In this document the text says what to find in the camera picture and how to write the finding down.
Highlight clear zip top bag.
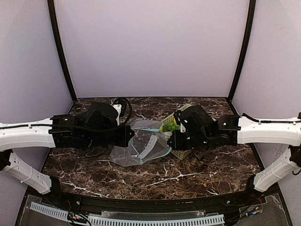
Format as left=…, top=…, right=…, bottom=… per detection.
left=110, top=119, right=171, bottom=167

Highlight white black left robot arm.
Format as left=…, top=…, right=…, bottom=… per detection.
left=0, top=98, right=135, bottom=195

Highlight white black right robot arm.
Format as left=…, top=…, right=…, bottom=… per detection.
left=167, top=105, right=301, bottom=193

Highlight pale green plastic basket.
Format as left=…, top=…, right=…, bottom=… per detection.
left=161, top=104, right=191, bottom=160

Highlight green toy grapes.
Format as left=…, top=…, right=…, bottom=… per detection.
left=162, top=122, right=181, bottom=132

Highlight black front frame rail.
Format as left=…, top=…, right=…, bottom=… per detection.
left=61, top=192, right=250, bottom=213

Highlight white slotted cable duct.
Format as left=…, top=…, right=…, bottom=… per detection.
left=30, top=202, right=225, bottom=226

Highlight black frame right post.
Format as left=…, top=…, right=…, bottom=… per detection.
left=228, top=0, right=256, bottom=102

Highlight black frame post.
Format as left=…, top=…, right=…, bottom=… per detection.
left=228, top=0, right=256, bottom=102
left=47, top=0, right=77, bottom=103

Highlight black frame left post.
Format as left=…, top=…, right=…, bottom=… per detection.
left=47, top=0, right=77, bottom=103

